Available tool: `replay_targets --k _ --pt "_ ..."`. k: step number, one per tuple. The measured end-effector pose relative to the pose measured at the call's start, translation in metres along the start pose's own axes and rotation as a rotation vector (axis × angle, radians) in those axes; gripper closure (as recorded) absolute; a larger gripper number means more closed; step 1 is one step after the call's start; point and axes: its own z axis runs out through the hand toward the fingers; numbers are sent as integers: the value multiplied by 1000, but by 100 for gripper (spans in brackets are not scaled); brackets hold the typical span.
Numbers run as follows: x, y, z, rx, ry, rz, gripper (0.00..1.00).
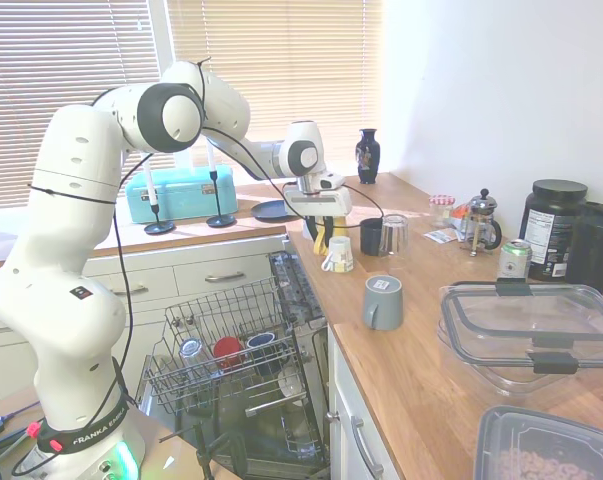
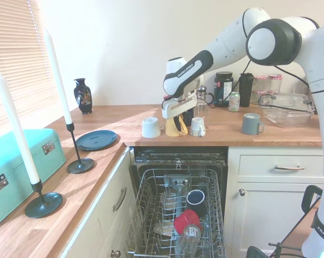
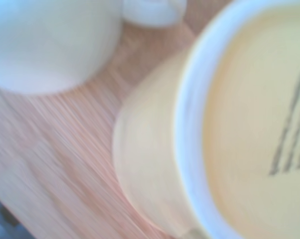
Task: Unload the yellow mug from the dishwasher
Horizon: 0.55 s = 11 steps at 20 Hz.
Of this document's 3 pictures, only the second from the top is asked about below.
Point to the green drink can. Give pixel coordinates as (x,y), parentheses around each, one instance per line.
(234,103)

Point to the clear glass tumbler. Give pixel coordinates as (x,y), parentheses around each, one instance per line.
(202,111)

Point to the large white mug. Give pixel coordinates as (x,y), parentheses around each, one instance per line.
(151,129)

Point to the small white printed mug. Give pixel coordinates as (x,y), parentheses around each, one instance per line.
(198,126)

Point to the yellow mug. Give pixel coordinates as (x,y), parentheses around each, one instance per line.
(171,129)

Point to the white cabinet under window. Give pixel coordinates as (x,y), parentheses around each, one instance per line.
(97,215)

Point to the blue plate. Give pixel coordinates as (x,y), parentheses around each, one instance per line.
(96,139)

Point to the dark blue floral vase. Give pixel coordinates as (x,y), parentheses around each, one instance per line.
(83,99)

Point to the glass French press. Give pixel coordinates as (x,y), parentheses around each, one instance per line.
(203,94)

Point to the red mug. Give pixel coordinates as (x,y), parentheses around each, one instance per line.
(186,220)

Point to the beige window blind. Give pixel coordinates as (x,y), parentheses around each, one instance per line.
(11,40)

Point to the black camera stand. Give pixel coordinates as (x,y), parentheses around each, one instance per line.
(305,199)

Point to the black protein powder tub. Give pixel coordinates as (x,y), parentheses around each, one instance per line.
(223,91)

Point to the clear ribbed drinking glass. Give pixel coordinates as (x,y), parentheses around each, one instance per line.
(187,240)

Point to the white cabinet beside dishwasher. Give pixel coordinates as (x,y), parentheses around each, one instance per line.
(258,215)

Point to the navy mug white inside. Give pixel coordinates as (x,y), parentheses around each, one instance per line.
(195,197)

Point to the black shaker bottle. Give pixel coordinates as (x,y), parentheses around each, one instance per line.
(245,91)

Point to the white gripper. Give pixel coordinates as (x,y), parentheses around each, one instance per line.
(178,107)

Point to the teal bread box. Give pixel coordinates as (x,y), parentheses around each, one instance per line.
(16,161)

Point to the dark navy mug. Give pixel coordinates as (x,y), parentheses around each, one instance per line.
(190,118)

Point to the clear plastic lidded container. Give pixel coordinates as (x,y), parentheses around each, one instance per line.
(285,113)

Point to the glass jar red checked lid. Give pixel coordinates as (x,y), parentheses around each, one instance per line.
(275,83)
(257,98)
(261,83)

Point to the open dishwasher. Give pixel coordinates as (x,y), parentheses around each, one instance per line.
(178,154)

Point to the white taper candle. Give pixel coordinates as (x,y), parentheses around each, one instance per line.
(16,129)
(58,80)

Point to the black candle holder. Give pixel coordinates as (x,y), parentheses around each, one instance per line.
(43,205)
(79,166)

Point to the grey mug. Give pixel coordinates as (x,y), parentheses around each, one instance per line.
(250,125)

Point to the metal cabinet knob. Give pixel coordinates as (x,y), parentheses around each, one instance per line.
(115,253)
(241,192)

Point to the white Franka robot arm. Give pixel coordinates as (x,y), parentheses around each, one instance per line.
(320,107)

